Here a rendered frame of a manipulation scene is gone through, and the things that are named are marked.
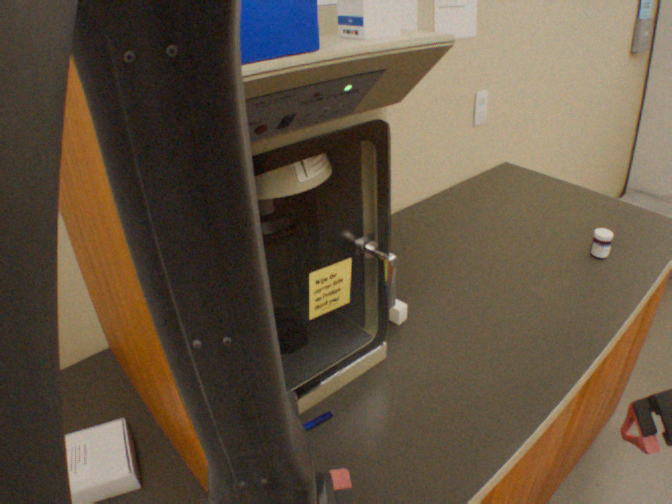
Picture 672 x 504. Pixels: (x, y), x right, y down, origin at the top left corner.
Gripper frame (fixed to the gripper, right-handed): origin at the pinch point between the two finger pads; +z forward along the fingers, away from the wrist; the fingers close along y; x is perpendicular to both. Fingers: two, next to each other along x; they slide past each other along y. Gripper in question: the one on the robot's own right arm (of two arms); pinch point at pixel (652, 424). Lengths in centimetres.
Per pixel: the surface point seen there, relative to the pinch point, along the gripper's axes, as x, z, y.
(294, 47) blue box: -35, -34, 44
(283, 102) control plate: -34, -28, 45
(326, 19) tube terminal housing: -49, -28, 39
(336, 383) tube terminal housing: -20.0, 21.5, 40.4
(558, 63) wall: -139, 55, -72
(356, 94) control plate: -40, -24, 37
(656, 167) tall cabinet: -149, 146, -195
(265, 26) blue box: -35, -37, 46
